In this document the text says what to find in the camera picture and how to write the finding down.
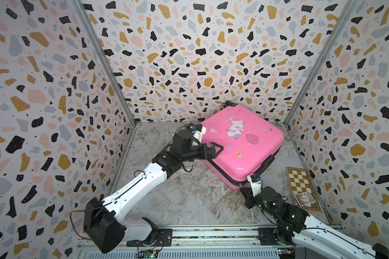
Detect small picture card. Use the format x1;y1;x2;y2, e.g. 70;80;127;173
294;191;317;207

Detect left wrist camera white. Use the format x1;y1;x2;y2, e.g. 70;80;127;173
188;123;206;142

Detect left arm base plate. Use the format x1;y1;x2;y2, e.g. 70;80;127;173
126;228;173;249

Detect left aluminium corner post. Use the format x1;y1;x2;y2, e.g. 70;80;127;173
71;0;136;128

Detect green circuit board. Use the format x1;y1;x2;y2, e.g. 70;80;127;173
137;250;159;259
278;248;296;259

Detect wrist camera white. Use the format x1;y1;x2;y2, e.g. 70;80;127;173
247;174;263;197
188;123;206;142

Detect right aluminium corner post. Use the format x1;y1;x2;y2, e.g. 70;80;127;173
283;0;357;126

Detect left green circuit board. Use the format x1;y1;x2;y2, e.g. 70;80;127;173
137;250;159;259

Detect wooden chessboard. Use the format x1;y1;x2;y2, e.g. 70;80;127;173
286;167;322;213

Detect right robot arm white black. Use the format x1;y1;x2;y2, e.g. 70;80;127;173
240;186;389;259

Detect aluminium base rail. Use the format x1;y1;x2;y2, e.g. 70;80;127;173
77;224;344;259

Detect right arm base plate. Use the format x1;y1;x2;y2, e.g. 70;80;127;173
258;227;279;246

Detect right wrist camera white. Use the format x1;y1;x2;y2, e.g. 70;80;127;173
247;174;263;197

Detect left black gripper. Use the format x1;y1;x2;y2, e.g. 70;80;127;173
182;144;226;165

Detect right green circuit board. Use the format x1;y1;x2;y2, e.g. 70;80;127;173
278;248;296;259

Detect pink hard-shell suitcase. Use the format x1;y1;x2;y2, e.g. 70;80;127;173
201;101;284;190

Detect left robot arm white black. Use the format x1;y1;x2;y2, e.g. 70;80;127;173
83;125;224;254

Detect aluminium corner post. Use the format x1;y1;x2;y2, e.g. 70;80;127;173
71;0;136;128
283;0;357;126

